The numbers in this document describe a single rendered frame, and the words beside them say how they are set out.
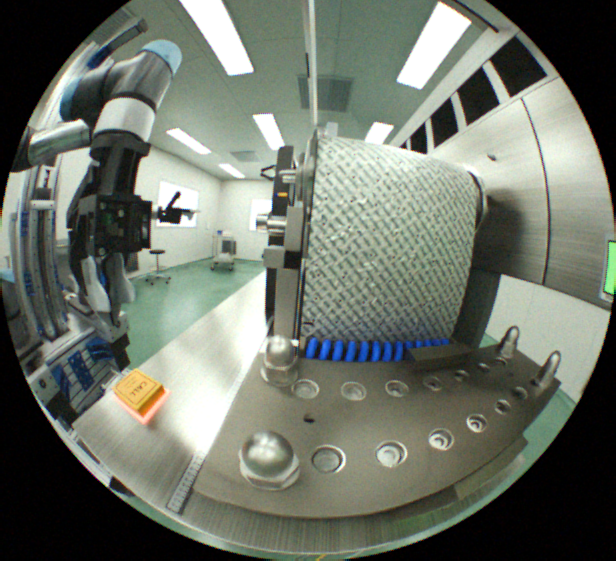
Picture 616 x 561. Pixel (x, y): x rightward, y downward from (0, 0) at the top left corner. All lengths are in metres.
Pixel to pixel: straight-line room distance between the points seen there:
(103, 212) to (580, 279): 0.51
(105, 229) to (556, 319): 2.92
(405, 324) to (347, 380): 0.11
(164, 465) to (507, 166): 0.65
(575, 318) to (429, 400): 2.54
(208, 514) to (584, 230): 0.50
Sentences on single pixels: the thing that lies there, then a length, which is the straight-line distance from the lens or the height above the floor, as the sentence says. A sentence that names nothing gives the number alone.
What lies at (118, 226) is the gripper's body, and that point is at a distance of 0.22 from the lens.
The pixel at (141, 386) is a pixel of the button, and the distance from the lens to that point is 0.36.
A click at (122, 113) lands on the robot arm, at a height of 1.28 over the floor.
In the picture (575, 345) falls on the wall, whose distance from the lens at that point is 2.72.
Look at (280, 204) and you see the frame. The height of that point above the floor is 1.24.
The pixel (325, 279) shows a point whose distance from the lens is 0.21.
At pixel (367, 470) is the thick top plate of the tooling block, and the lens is 0.15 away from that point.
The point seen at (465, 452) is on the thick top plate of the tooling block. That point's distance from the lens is 0.19.
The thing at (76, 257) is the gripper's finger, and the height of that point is 1.13.
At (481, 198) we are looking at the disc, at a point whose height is 1.25.
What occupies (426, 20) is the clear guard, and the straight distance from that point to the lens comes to 0.64.
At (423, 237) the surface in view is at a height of 1.18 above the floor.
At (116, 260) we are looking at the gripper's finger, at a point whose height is 1.12.
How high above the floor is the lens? 1.17
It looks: 7 degrees down
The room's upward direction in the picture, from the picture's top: 5 degrees clockwise
